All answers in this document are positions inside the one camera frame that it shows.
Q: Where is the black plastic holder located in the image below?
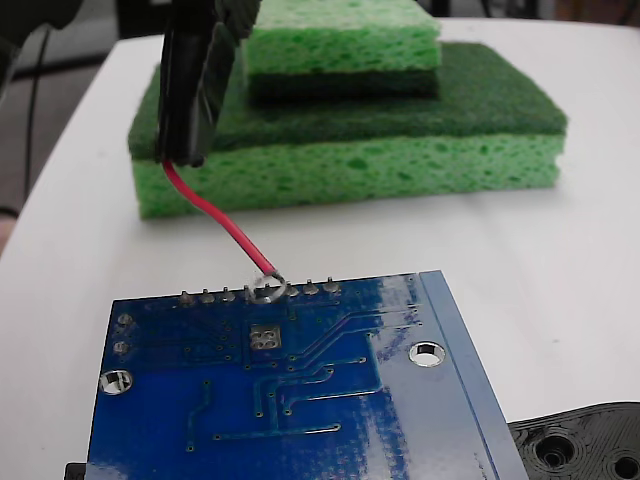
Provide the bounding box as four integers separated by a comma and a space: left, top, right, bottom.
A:
63, 399, 640, 480

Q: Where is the small green scrub sponge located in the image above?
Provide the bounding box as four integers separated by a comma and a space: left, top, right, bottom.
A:
240, 0, 444, 105

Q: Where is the blue printed circuit board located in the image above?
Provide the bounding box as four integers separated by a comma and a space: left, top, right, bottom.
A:
84, 269, 531, 480

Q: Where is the large green scrub sponge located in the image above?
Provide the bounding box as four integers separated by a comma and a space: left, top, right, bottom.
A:
126, 41, 570, 220

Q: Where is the thin black cable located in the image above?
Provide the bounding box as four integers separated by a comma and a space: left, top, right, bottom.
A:
22, 29, 54, 211

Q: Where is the red insulated wire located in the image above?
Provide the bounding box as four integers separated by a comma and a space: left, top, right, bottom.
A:
161, 158, 288, 305

